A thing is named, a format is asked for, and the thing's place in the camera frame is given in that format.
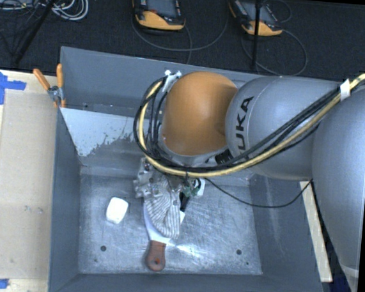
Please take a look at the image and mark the striped white cloth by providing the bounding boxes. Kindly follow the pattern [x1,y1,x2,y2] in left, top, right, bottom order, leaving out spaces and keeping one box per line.
[140,176,187,241]

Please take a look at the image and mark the white rounded block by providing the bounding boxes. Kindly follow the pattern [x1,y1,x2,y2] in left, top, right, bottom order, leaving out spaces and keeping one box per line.
[104,196,130,226]

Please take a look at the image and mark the grey metal bin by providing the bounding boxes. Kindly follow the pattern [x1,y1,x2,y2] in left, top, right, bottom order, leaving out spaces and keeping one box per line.
[36,46,346,292]

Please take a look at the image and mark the pale flat board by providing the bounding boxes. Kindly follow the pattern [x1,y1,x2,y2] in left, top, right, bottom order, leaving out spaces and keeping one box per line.
[0,89,66,286]

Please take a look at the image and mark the white spatula with brown handle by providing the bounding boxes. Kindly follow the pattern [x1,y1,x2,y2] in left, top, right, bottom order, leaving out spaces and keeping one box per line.
[138,206,187,275]

